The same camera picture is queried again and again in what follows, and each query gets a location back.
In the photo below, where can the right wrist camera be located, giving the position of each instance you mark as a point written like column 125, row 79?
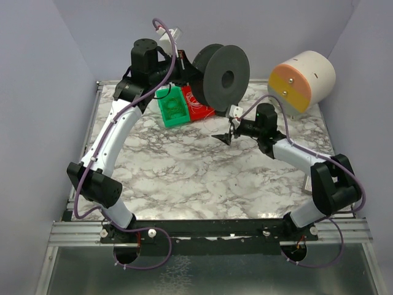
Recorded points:
column 234, row 114

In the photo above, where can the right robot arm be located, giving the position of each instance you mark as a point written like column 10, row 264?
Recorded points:
column 332, row 186

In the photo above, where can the red plastic bin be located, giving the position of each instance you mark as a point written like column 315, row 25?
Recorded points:
column 197, row 111

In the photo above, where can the green plastic bin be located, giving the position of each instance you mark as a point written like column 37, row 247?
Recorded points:
column 174, row 110

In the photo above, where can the small white box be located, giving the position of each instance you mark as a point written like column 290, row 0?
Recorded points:
column 307, row 186

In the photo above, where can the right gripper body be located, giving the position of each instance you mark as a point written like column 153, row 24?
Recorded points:
column 232, row 131

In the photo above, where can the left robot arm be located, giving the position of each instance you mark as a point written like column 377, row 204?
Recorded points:
column 153, row 65

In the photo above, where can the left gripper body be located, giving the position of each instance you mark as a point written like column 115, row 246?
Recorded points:
column 184, row 63

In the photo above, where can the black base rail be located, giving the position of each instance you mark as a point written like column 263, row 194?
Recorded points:
column 206, row 237

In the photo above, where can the black spool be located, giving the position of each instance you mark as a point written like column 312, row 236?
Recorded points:
column 226, row 73

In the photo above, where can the large cylinder drum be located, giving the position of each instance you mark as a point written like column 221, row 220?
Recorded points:
column 302, row 81

